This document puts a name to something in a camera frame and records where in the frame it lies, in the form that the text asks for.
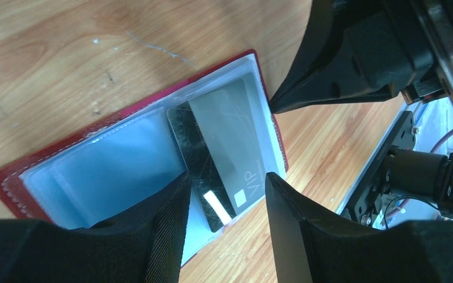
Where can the thin credit card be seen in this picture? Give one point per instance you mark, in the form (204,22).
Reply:
(225,119)

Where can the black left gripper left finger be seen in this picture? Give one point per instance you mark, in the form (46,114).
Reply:
(141,244)

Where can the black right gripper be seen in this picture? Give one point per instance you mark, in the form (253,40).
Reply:
(352,51)

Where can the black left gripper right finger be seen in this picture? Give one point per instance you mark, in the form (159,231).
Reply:
(314,244)

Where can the black VIP credit card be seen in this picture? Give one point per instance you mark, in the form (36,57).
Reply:
(219,204)

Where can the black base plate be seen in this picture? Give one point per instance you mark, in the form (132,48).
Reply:
(364,201)

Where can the red card holder wallet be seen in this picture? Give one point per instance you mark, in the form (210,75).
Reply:
(116,162)

